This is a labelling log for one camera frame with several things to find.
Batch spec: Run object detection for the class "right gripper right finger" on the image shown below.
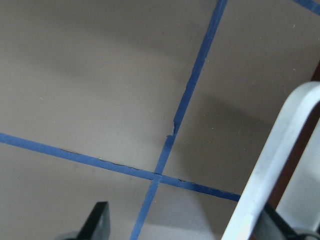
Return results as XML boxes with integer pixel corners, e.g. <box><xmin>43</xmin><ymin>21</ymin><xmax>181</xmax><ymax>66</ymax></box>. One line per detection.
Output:
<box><xmin>259</xmin><ymin>203</ymin><xmax>320</xmax><ymax>240</ymax></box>

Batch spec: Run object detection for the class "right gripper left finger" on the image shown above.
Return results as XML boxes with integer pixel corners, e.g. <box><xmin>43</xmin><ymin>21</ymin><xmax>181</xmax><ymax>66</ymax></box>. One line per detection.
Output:
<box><xmin>56</xmin><ymin>201</ymin><xmax>110</xmax><ymax>240</ymax></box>

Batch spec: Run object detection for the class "wooden drawer with white handle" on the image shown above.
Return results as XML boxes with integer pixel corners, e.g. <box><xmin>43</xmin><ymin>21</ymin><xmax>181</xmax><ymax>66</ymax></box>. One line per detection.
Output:
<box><xmin>222</xmin><ymin>69</ymin><xmax>320</xmax><ymax>240</ymax></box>

